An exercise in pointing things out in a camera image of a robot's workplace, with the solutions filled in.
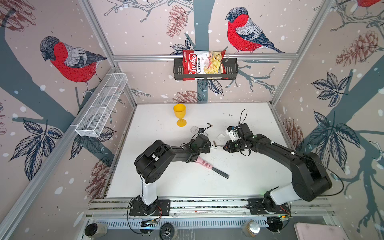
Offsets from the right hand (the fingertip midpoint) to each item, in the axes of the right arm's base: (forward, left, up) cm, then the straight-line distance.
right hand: (223, 150), depth 88 cm
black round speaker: (-40, +26, +6) cm, 48 cm away
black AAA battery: (+23, +8, -5) cm, 25 cm away
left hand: (+6, +12, -3) cm, 13 cm away
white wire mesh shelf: (-1, +66, +28) cm, 72 cm away
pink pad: (-36, -40, -5) cm, 55 cm away
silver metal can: (-38, -8, +5) cm, 39 cm away
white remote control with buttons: (+4, +6, -4) cm, 9 cm away
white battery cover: (+13, +1, -5) cm, 14 cm away
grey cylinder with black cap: (-41, +57, +5) cm, 70 cm away
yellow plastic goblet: (+22, +28, +10) cm, 37 cm away
